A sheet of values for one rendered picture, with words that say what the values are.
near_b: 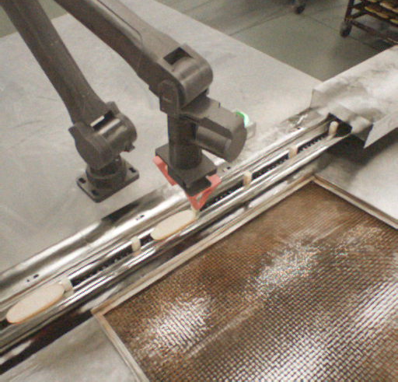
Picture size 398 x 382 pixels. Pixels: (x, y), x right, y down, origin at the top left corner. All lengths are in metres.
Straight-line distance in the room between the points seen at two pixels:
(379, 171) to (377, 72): 0.28
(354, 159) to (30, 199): 0.74
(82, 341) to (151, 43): 0.45
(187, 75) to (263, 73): 0.73
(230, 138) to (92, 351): 0.37
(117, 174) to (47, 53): 0.28
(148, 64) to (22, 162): 0.54
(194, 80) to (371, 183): 0.55
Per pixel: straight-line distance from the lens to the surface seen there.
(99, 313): 0.71
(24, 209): 0.98
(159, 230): 0.82
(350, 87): 1.13
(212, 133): 0.63
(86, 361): 0.68
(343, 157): 1.07
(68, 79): 0.84
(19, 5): 0.84
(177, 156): 0.70
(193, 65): 0.62
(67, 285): 0.78
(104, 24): 0.67
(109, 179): 0.92
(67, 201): 0.96
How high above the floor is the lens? 1.51
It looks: 46 degrees down
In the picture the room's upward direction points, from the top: straight up
